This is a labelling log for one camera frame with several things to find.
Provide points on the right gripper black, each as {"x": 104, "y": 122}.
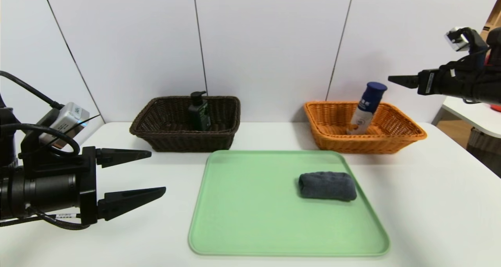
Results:
{"x": 428, "y": 82}

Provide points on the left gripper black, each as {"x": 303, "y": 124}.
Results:
{"x": 89, "y": 184}

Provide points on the white bottle with blue cap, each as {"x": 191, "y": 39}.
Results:
{"x": 366, "y": 106}

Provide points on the black pump dispenser bottle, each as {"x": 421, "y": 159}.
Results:
{"x": 199, "y": 114}

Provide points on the dark grey towel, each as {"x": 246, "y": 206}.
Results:
{"x": 327, "y": 185}

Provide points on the right robot arm black grey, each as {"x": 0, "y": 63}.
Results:
{"x": 489, "y": 87}

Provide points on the dark brown wicker basket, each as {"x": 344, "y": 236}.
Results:
{"x": 172, "y": 141}

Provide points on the orange wicker basket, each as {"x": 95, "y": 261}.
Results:
{"x": 332, "y": 141}

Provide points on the dark woven storage basket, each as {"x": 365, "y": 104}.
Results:
{"x": 483, "y": 141}

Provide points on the red plush toy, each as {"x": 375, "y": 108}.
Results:
{"x": 497, "y": 108}

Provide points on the wooden shelf unit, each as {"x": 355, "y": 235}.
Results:
{"x": 494, "y": 20}

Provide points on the light green plastic tray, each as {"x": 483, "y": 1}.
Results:
{"x": 274, "y": 228}

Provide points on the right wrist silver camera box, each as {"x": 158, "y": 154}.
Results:
{"x": 457, "y": 40}

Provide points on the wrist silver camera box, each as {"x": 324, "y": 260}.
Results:
{"x": 457, "y": 40}
{"x": 64, "y": 120}

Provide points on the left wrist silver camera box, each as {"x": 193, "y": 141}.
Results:
{"x": 64, "y": 120}

